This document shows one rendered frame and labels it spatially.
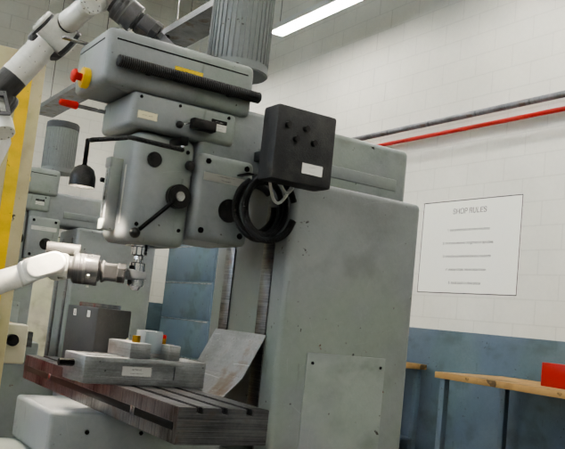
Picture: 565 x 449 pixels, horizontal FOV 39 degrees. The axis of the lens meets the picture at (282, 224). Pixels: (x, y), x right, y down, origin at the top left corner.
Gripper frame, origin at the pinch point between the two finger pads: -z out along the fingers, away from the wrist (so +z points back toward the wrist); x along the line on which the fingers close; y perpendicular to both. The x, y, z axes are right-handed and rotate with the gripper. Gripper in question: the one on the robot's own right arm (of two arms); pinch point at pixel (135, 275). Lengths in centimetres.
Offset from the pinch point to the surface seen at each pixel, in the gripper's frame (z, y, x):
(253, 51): -26, -73, 0
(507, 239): -300, -78, 382
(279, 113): -32, -48, -27
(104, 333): 7.2, 18.7, 23.4
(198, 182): -14.1, -28.8, -6.7
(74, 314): 18.0, 14.2, 35.9
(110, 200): 10.1, -20.2, -6.1
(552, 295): -319, -33, 335
